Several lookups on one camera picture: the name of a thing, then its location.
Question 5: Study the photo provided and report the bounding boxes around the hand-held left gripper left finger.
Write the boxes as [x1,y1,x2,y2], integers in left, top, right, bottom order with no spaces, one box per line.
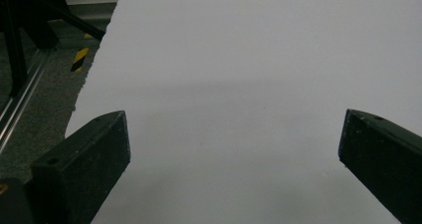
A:
[25,110,131,224]

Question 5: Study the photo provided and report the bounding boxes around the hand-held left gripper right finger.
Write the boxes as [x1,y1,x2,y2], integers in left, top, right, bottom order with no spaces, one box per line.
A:
[337,109,422,224]

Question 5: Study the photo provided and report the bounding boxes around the yellow black striped tape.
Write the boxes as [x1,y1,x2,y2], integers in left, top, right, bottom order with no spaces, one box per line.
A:
[70,33,95,74]

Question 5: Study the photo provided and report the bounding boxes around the metal floor rail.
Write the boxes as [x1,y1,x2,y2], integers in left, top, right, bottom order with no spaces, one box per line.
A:
[0,48,54,155]

